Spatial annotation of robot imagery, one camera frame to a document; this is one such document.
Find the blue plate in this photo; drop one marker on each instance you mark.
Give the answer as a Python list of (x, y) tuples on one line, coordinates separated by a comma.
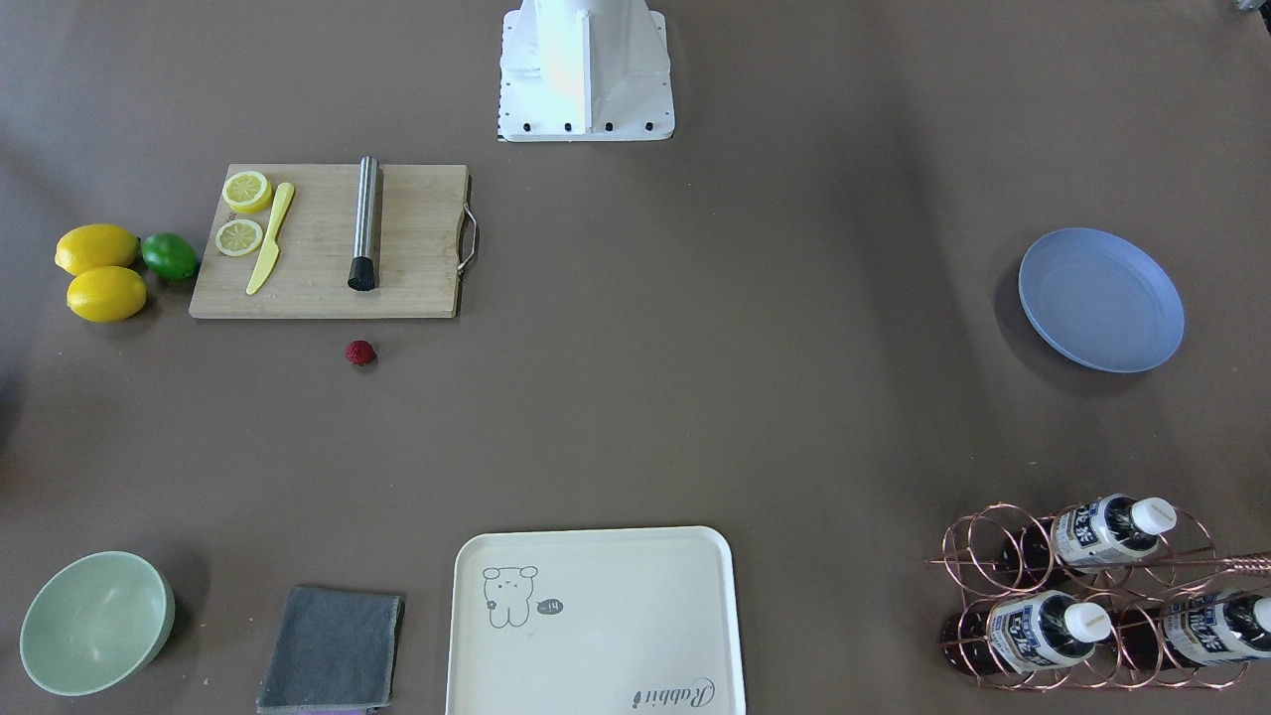
[(1101, 301)]

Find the red strawberry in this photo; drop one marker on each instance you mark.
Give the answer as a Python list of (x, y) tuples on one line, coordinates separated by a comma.
[(360, 353)]

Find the wooden cutting board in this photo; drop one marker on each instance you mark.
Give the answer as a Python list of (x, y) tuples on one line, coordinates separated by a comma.
[(419, 250)]

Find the cream rabbit tray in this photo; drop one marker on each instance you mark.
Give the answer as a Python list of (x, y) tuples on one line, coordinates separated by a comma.
[(596, 621)]

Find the steel muddler with black tip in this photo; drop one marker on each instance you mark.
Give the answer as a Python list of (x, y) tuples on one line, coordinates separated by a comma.
[(363, 272)]

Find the yellow plastic knife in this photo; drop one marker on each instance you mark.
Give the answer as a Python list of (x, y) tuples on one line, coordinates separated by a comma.
[(269, 252)]

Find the grey folded cloth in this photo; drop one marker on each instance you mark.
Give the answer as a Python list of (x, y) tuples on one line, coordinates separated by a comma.
[(335, 651)]

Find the lemon half slice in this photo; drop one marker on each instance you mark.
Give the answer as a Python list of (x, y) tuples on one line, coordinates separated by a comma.
[(247, 192)]

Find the green lime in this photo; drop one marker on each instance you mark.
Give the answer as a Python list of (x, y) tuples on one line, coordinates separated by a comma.
[(169, 256)]

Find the dark drink bottle white cap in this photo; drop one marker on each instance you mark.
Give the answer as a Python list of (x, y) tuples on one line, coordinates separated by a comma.
[(1112, 531)]

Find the whole yellow lemon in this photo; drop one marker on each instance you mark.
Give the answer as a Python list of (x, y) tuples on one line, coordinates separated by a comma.
[(96, 245), (107, 294)]

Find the pale green bowl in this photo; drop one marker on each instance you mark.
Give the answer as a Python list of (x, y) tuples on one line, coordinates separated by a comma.
[(96, 623)]

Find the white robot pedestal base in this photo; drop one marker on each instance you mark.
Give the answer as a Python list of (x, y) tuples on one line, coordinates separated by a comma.
[(584, 71)]

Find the copper wire bottle rack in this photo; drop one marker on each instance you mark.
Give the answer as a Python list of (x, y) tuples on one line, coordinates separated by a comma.
[(1139, 597)]

